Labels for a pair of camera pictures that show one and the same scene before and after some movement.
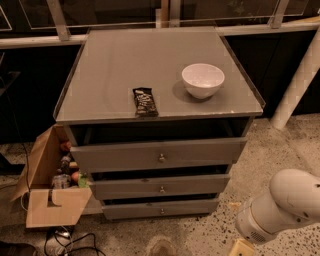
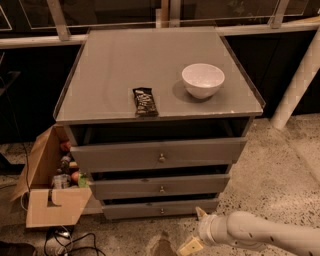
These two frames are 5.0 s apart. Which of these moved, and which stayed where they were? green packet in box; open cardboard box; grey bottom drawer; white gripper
Moved: white gripper
Stayed: open cardboard box; green packet in box; grey bottom drawer
